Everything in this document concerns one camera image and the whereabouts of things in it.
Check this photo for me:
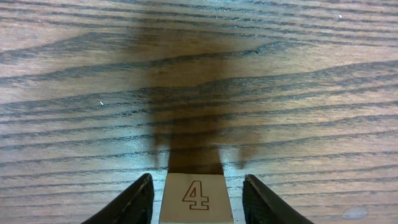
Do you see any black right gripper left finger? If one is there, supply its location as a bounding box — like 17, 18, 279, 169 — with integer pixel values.
82, 173, 154, 224

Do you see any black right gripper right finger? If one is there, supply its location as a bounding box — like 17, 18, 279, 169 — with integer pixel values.
243, 174, 313, 224

